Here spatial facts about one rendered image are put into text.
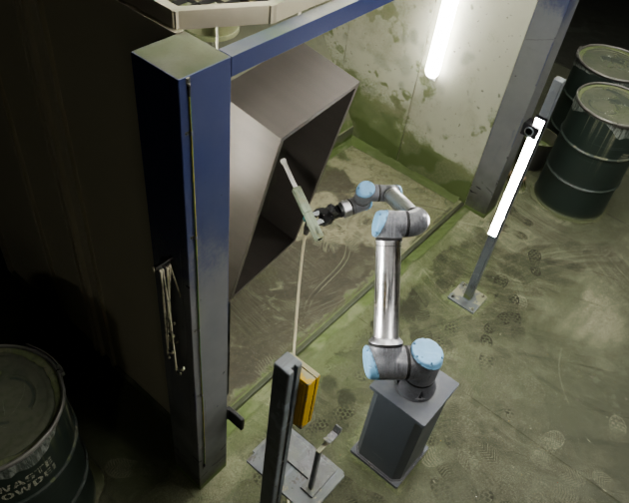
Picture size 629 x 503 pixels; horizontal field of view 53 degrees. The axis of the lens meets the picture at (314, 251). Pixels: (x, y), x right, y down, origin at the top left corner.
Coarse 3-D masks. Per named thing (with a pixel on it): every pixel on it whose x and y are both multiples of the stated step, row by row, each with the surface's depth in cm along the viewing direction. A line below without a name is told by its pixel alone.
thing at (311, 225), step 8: (288, 168) 335; (288, 176) 335; (296, 184) 333; (296, 192) 330; (296, 200) 333; (304, 200) 329; (304, 208) 327; (304, 216) 329; (312, 216) 326; (312, 224) 325; (304, 232) 343; (312, 232) 324; (320, 232) 324; (320, 240) 327
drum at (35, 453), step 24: (48, 360) 256; (72, 408) 275; (48, 432) 235; (72, 432) 261; (24, 456) 228; (48, 456) 242; (72, 456) 264; (0, 480) 230; (24, 480) 238; (48, 480) 250; (72, 480) 269
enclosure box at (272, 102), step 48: (240, 96) 260; (288, 96) 268; (336, 96) 277; (240, 144) 267; (288, 144) 338; (240, 192) 285; (288, 192) 359; (240, 240) 306; (288, 240) 379; (240, 288) 349
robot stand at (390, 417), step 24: (384, 384) 294; (456, 384) 298; (384, 408) 297; (408, 408) 286; (432, 408) 288; (384, 432) 308; (408, 432) 294; (360, 456) 334; (384, 456) 319; (408, 456) 310
